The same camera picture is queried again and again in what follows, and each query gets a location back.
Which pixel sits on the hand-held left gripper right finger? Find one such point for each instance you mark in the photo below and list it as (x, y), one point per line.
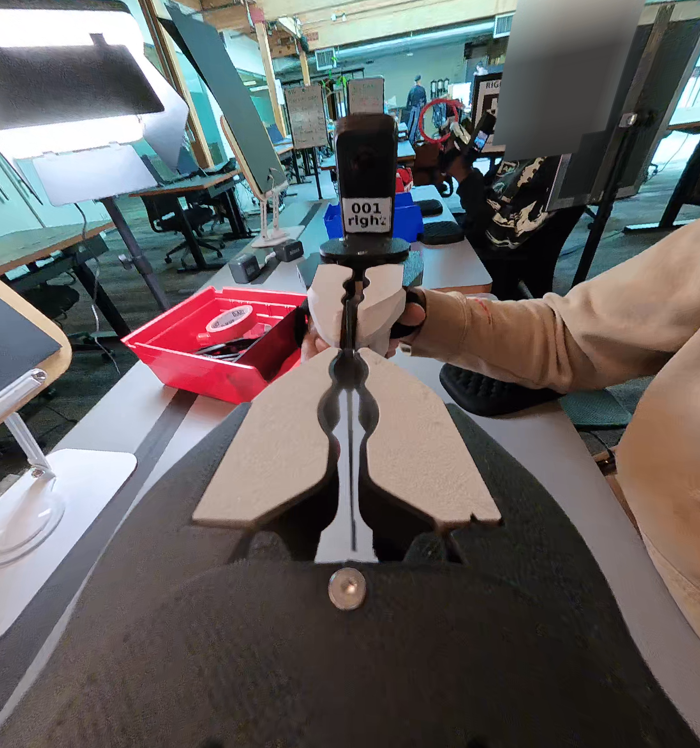
(426, 461)

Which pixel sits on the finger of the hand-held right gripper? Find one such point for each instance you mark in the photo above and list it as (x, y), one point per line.
(382, 309)
(326, 304)

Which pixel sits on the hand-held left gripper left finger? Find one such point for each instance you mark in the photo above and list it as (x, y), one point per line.
(268, 456)

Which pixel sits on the thin black stick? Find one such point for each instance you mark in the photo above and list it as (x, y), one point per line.
(350, 327)

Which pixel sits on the red tape roll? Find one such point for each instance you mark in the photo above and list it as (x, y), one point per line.
(218, 322)

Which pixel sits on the red plastic bin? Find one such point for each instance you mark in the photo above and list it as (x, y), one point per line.
(404, 178)
(168, 362)

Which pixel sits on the person's right forearm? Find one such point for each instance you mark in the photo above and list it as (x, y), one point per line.
(560, 333)

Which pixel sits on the person's right hand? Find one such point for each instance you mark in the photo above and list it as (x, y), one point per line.
(414, 309)

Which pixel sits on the black box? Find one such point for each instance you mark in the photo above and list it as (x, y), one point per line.
(288, 251)

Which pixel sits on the easel whiteboard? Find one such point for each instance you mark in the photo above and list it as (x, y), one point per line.
(306, 117)
(366, 96)

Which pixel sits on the blue plastic bin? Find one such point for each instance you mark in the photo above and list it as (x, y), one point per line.
(332, 225)

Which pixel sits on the red hoop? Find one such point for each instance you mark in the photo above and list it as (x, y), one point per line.
(421, 122)

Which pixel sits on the black mesh armrest pad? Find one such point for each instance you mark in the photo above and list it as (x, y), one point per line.
(428, 207)
(443, 234)

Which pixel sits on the grey table with wooden edge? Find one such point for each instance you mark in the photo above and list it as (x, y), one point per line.
(455, 269)

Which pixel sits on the dark grey box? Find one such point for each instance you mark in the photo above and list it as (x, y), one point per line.
(244, 267)

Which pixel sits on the wooden easel stand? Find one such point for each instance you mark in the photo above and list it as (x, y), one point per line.
(271, 222)

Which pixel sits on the printed tag poster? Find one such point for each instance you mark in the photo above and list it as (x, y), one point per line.
(487, 87)

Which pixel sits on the grey upright panel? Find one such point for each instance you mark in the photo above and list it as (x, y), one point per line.
(227, 99)

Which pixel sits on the black office chair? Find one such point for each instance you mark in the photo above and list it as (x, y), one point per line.
(180, 219)

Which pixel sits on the background wooden desk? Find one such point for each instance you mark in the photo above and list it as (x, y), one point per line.
(180, 181)
(34, 245)

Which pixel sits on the person's beige hoodie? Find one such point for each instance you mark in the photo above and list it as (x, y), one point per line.
(677, 496)

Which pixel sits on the black panel on tripod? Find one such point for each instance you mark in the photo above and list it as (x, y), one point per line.
(659, 117)

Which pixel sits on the studio light panel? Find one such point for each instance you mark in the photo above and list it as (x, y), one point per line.
(63, 87)

